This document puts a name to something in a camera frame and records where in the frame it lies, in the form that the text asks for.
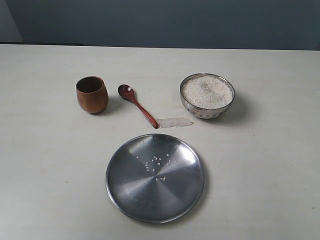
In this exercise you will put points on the dark red wooden spoon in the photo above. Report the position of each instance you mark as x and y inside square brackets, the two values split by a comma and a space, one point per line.
[128, 93]

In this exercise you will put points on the steel bowl of rice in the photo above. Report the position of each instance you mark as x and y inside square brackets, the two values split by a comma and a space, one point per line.
[206, 95]

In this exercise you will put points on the clear tape strip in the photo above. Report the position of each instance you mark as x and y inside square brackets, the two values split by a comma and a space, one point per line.
[176, 122]

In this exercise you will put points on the round steel plate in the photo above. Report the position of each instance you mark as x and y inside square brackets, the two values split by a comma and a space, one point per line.
[155, 178]

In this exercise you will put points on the brown wooden cup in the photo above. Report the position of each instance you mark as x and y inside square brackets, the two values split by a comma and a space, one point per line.
[92, 95]

